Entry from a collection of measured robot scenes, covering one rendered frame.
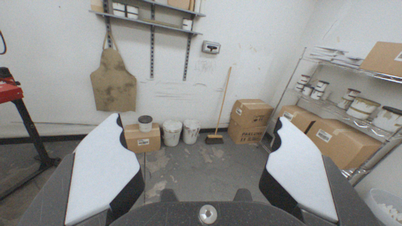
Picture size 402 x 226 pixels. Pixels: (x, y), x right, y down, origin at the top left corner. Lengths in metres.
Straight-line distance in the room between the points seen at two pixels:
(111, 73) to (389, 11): 3.32
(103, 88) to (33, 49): 0.73
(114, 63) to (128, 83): 0.30
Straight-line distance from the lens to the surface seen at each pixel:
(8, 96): 1.87
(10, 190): 2.52
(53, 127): 2.88
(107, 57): 2.19
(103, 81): 2.27
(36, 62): 2.50
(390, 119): 2.29
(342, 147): 2.28
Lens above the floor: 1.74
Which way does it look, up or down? 28 degrees down
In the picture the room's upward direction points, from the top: 12 degrees clockwise
